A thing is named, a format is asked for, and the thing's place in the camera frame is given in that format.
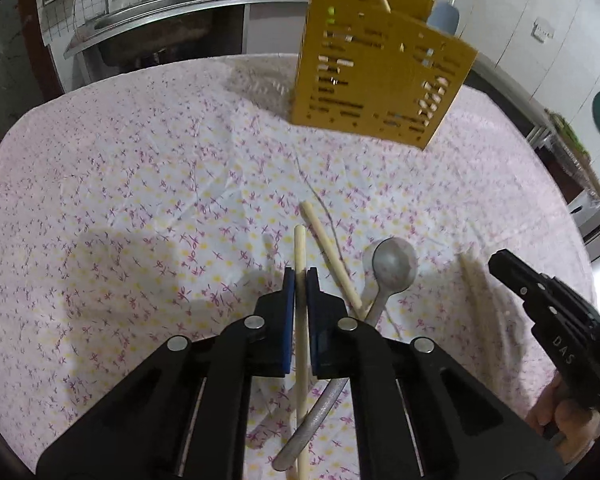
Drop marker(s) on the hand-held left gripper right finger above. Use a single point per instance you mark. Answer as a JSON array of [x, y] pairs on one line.
[[312, 310]]

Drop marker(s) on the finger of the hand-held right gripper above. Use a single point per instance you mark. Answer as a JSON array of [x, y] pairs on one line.
[[555, 320]]

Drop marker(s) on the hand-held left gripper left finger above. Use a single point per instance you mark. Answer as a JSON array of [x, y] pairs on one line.
[[289, 310]]

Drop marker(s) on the yellow perforated utensil basket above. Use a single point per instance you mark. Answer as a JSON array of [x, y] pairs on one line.
[[370, 75]]

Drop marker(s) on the person's right hand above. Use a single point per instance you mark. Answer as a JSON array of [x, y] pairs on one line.
[[565, 420]]

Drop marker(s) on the metal spoon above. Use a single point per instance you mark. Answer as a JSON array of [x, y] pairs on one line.
[[392, 265]]

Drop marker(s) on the green vegetables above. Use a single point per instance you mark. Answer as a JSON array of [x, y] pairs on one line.
[[570, 135]]

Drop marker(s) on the floral pink tablecloth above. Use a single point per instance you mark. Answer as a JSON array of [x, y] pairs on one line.
[[130, 185]]

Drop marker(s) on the brown side counter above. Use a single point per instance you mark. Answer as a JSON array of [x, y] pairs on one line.
[[520, 90]]

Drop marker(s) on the brown kitchen counter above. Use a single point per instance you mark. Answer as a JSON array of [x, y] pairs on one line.
[[180, 10]]

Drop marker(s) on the stainless steel sink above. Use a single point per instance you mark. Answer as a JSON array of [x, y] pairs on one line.
[[140, 15]]

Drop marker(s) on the white wall socket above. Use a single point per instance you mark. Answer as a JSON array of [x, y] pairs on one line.
[[544, 30]]

